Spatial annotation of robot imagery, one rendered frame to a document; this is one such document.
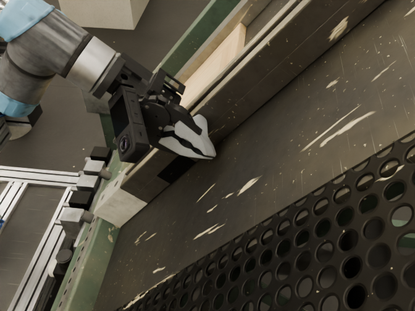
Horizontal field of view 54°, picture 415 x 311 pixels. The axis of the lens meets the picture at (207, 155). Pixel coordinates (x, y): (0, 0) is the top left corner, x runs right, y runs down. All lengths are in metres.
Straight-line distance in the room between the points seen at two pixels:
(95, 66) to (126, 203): 0.38
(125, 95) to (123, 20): 3.02
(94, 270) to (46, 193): 1.16
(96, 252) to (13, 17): 0.52
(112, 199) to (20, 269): 0.98
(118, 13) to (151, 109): 3.01
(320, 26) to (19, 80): 0.43
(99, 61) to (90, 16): 3.10
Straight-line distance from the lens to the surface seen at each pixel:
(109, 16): 3.65
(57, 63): 0.62
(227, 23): 1.00
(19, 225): 1.96
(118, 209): 0.92
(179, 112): 0.61
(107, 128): 1.58
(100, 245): 0.94
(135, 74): 0.65
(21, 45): 0.63
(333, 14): 0.58
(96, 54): 0.61
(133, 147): 0.56
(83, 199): 1.21
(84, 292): 0.89
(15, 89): 0.68
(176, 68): 1.38
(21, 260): 1.85
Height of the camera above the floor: 1.66
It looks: 45 degrees down
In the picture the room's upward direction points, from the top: straight up
